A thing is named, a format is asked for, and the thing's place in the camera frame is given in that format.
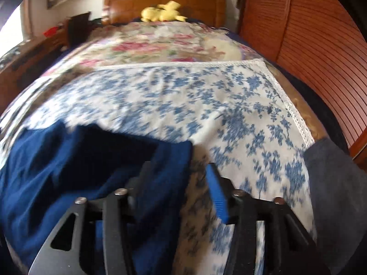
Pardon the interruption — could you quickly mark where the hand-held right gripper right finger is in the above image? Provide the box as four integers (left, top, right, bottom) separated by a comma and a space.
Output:
206, 163, 331, 275

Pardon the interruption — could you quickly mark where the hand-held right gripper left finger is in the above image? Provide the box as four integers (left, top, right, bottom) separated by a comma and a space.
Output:
29, 162, 161, 275

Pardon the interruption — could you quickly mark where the blue suit jacket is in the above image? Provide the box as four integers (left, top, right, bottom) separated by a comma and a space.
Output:
0, 120, 193, 275

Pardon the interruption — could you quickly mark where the blue and white floral cloth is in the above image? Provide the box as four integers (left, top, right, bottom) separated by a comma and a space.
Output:
0, 58, 316, 275

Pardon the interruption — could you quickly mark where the dark grey cloth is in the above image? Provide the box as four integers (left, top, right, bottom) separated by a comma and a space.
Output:
303, 137, 367, 275

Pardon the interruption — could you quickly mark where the pink floral quilt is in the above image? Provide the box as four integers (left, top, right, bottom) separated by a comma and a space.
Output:
0, 20, 260, 115

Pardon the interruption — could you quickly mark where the wooden nightstand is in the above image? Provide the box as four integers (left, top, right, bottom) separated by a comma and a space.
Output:
0, 26, 70, 92

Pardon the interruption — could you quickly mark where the dark wooden chair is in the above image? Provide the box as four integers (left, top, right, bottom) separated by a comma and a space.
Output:
64, 11, 92, 48

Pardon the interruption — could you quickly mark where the wooden slatted wardrobe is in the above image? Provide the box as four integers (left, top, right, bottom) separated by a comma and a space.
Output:
237, 0, 367, 161

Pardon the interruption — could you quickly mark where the yellow plush toy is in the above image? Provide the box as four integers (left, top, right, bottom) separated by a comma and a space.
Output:
141, 0, 189, 23

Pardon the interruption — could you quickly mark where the wooden bed headboard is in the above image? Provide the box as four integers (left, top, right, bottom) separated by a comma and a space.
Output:
103, 0, 227, 28

